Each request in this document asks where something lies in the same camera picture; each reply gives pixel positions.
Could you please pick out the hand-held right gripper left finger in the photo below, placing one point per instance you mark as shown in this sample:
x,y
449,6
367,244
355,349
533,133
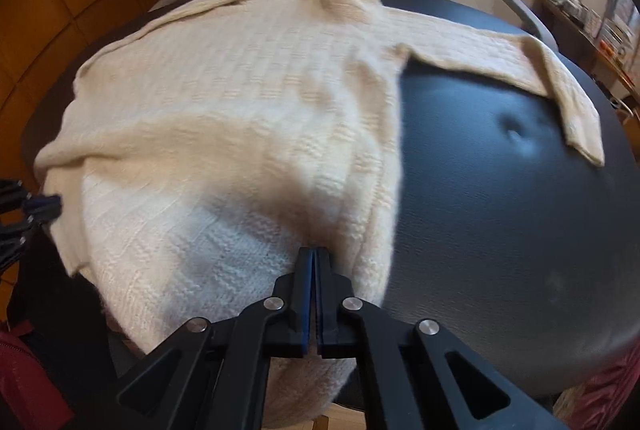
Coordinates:
x,y
306,300

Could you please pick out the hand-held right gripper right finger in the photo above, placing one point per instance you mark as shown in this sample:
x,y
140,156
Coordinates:
x,y
320,305

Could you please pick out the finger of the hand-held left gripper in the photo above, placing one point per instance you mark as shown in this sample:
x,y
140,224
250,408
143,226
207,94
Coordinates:
x,y
45,203
15,245

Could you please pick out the cream knit sweater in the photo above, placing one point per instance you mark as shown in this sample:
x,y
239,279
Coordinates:
x,y
225,110

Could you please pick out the red fabric bag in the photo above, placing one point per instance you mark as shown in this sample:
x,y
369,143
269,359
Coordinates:
x,y
25,380

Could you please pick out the person's pink patterned clothing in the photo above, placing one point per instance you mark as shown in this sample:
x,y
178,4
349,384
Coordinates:
x,y
610,385

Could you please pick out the cluttered wooden side shelf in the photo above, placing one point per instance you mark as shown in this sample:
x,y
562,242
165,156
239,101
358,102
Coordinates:
x,y
565,25

